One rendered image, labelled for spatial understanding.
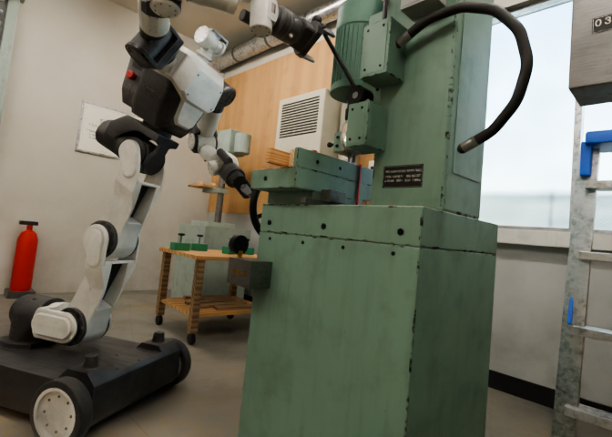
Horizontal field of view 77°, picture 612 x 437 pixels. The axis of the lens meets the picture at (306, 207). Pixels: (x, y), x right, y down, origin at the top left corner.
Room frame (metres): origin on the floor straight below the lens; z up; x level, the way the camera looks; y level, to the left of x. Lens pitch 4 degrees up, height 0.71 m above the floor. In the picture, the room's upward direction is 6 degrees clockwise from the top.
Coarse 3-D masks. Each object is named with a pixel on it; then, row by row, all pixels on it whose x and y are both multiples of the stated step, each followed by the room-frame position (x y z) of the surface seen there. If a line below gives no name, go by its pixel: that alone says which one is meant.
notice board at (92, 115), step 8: (88, 104) 3.39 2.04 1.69; (96, 104) 3.43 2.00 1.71; (80, 112) 3.36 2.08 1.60; (88, 112) 3.40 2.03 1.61; (96, 112) 3.44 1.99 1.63; (104, 112) 3.48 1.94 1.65; (112, 112) 3.53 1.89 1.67; (120, 112) 3.58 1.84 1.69; (80, 120) 3.36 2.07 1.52; (88, 120) 3.40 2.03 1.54; (96, 120) 3.44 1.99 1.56; (104, 120) 3.49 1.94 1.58; (80, 128) 3.37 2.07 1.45; (88, 128) 3.41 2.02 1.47; (96, 128) 3.45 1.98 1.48; (80, 136) 3.37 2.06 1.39; (88, 136) 3.42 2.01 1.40; (80, 144) 3.38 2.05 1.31; (88, 144) 3.42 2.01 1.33; (96, 144) 3.46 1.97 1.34; (88, 152) 3.43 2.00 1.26; (96, 152) 3.47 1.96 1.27; (104, 152) 3.52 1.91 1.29; (112, 152) 3.57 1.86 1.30
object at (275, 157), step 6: (270, 150) 1.03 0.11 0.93; (276, 150) 1.05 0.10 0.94; (270, 156) 1.03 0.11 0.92; (276, 156) 1.05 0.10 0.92; (282, 156) 1.06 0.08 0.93; (288, 156) 1.08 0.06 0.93; (270, 162) 1.04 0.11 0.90; (276, 162) 1.05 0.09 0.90; (282, 162) 1.06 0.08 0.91; (288, 162) 1.08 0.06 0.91
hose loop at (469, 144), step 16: (432, 16) 0.91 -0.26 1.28; (448, 16) 0.90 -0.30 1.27; (496, 16) 0.81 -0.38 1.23; (512, 16) 0.78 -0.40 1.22; (416, 32) 0.95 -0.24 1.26; (512, 32) 0.79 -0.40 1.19; (528, 48) 0.76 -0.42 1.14; (528, 64) 0.76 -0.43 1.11; (528, 80) 0.77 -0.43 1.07; (512, 96) 0.78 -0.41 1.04; (512, 112) 0.79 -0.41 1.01; (496, 128) 0.81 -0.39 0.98; (464, 144) 0.85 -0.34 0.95; (480, 144) 0.84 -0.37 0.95
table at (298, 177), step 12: (276, 168) 1.12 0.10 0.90; (288, 168) 1.08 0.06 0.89; (300, 168) 1.06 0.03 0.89; (252, 180) 1.20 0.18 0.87; (264, 180) 1.15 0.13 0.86; (276, 180) 1.11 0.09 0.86; (288, 180) 1.07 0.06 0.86; (300, 180) 1.07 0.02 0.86; (312, 180) 1.10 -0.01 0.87; (324, 180) 1.13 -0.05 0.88; (336, 180) 1.17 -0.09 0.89; (348, 180) 1.21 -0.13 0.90; (348, 192) 1.21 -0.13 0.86; (360, 192) 1.25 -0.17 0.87
